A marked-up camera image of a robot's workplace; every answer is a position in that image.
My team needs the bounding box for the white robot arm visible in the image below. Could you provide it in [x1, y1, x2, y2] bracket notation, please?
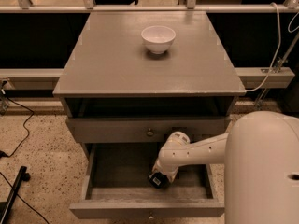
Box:
[152, 111, 299, 224]

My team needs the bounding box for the closed grey top drawer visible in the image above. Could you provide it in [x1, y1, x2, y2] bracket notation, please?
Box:
[66, 117, 229, 144]

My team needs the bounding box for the brass top drawer knob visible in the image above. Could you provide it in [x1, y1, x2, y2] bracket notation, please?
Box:
[146, 128, 154, 137]

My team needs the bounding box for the grey wooden drawer cabinet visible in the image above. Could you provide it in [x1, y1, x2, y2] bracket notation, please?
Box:
[52, 10, 247, 161]

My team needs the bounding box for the open grey middle drawer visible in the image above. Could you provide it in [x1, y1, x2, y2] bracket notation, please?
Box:
[70, 143, 224, 219]

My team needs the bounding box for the white ceramic bowl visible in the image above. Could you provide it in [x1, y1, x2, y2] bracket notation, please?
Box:
[141, 25, 176, 54]

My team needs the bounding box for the black wheeled stand base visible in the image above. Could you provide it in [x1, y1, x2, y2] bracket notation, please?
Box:
[0, 166, 30, 224]

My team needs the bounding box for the grey metal railing frame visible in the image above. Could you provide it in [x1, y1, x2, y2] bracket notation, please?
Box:
[0, 0, 299, 91]

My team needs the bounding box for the white cable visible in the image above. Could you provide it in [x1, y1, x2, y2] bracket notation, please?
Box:
[245, 2, 299, 93]

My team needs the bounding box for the black floor cable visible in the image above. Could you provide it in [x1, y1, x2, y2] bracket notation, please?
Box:
[0, 89, 36, 159]

